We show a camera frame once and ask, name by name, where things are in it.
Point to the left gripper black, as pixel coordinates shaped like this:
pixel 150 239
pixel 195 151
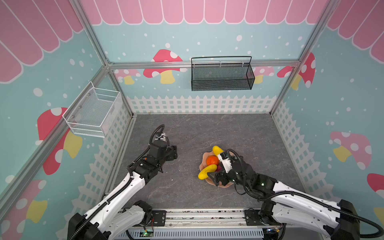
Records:
pixel 171 153

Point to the white wire mesh basket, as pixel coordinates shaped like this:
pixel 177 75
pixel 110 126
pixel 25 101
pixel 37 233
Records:
pixel 93 112

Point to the pink scalloped fruit bowl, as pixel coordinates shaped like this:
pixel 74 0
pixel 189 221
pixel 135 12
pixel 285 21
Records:
pixel 209 180

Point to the yellow mango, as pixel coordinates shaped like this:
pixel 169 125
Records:
pixel 204 172
pixel 217 150

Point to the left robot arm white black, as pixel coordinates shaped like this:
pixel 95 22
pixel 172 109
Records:
pixel 107 219

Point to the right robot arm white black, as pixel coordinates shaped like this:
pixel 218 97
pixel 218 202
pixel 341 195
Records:
pixel 284 205

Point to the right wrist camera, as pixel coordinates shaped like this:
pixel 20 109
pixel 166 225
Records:
pixel 225 159

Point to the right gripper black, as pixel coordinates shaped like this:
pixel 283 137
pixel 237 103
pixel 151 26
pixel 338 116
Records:
pixel 224 176

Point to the green circuit board left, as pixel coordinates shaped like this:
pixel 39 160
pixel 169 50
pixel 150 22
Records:
pixel 146 234

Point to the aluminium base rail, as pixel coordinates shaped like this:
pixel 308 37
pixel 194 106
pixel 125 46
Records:
pixel 214 224

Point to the orange tangerine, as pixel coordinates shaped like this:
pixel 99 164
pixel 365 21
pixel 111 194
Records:
pixel 212 160

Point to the black wire mesh basket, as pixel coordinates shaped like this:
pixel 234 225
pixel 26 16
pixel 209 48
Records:
pixel 229 73

